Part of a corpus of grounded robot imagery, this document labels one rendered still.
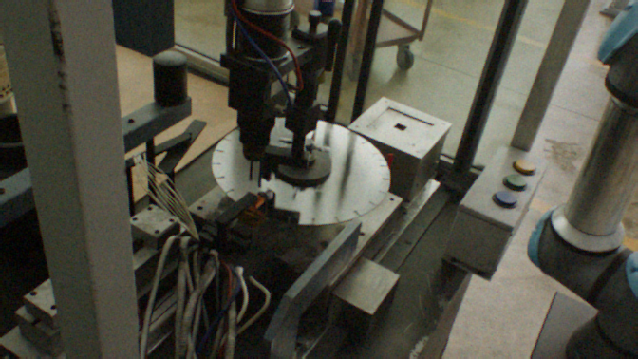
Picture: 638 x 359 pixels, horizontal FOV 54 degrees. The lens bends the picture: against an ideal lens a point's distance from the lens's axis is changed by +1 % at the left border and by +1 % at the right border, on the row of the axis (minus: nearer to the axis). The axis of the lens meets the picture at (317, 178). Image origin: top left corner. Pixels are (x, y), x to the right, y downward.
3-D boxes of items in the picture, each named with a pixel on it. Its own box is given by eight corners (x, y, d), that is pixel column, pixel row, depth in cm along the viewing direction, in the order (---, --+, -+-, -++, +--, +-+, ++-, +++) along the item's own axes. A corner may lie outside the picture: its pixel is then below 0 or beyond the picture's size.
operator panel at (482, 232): (483, 193, 148) (502, 141, 139) (528, 212, 145) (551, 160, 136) (440, 258, 128) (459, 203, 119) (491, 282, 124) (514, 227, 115)
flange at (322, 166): (268, 179, 110) (269, 167, 108) (276, 143, 118) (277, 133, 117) (329, 187, 110) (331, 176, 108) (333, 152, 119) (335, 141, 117)
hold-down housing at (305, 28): (300, 118, 104) (314, 3, 92) (321, 130, 101) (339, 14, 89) (278, 130, 100) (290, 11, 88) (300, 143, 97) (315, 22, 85)
